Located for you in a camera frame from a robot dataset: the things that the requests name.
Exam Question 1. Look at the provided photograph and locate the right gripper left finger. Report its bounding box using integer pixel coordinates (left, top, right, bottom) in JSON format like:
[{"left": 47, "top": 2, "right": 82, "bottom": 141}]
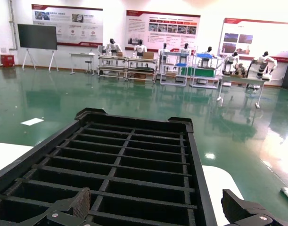
[{"left": 37, "top": 187, "right": 95, "bottom": 226}]

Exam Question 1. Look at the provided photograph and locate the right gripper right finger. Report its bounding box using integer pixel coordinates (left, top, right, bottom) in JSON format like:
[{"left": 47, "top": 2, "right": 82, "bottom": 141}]
[{"left": 221, "top": 189, "right": 288, "bottom": 226}]

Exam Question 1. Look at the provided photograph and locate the black slotted divider container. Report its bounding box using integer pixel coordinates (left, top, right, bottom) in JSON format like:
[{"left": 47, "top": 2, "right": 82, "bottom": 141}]
[{"left": 0, "top": 107, "right": 219, "bottom": 226}]

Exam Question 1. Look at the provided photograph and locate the red floor box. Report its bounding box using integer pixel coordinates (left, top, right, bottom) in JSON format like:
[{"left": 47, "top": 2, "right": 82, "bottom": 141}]
[{"left": 0, "top": 54, "right": 16, "bottom": 68}]

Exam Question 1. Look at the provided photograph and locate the white paper sheet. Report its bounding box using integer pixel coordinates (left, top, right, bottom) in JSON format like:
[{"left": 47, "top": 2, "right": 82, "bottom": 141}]
[{"left": 20, "top": 118, "right": 45, "bottom": 126}]

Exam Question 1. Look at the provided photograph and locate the white table with pole legs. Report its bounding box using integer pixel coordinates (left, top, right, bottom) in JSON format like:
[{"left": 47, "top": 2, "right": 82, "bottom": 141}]
[{"left": 216, "top": 74, "right": 267, "bottom": 109}]

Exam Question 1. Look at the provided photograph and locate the black stool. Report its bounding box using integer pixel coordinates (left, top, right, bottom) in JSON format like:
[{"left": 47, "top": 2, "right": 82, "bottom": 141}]
[{"left": 84, "top": 60, "right": 93, "bottom": 75}]

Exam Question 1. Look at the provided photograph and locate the white humanoid robot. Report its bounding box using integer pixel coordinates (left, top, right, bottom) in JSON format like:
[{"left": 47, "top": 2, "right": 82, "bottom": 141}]
[
  {"left": 180, "top": 43, "right": 191, "bottom": 55},
  {"left": 158, "top": 43, "right": 171, "bottom": 59},
  {"left": 133, "top": 39, "right": 148, "bottom": 58},
  {"left": 222, "top": 51, "right": 247, "bottom": 77},
  {"left": 203, "top": 46, "right": 215, "bottom": 58},
  {"left": 247, "top": 51, "right": 278, "bottom": 81},
  {"left": 105, "top": 38, "right": 123, "bottom": 57}
]

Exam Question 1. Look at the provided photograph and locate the white desk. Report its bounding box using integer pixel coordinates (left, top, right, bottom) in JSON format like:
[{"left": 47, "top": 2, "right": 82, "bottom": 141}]
[{"left": 68, "top": 53, "right": 97, "bottom": 75}]

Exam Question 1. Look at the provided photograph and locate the white rack with blue tray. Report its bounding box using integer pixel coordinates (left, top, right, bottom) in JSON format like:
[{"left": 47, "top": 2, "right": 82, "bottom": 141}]
[{"left": 190, "top": 53, "right": 222, "bottom": 89}]

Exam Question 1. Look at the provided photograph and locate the white shelf rack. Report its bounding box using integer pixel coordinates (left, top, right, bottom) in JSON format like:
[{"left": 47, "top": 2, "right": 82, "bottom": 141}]
[{"left": 159, "top": 50, "right": 189, "bottom": 86}]

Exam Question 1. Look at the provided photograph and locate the black screen on stand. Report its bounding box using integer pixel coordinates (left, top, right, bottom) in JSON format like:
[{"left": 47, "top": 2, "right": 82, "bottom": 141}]
[{"left": 17, "top": 23, "right": 58, "bottom": 71}]

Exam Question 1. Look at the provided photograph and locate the white tube frame workbench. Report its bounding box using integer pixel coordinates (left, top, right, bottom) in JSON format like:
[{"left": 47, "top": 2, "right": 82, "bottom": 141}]
[
  {"left": 126, "top": 57, "right": 158, "bottom": 83},
  {"left": 97, "top": 54, "right": 128, "bottom": 80}
]

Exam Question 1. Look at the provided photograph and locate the wall poster with four photos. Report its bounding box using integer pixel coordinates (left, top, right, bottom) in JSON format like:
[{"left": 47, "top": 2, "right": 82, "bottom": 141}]
[{"left": 218, "top": 17, "right": 288, "bottom": 61}]

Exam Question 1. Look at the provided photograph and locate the wall poster with icon row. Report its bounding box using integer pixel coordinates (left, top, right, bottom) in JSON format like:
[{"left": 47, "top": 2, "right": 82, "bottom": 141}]
[{"left": 31, "top": 3, "right": 104, "bottom": 48}]

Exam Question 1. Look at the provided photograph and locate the wall poster with photo row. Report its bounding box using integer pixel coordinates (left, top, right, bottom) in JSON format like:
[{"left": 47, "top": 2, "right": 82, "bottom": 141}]
[{"left": 124, "top": 9, "right": 201, "bottom": 53}]

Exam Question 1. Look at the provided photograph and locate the white wall conduit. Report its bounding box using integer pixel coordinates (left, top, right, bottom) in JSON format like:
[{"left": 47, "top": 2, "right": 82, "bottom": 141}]
[{"left": 8, "top": 0, "right": 17, "bottom": 51}]

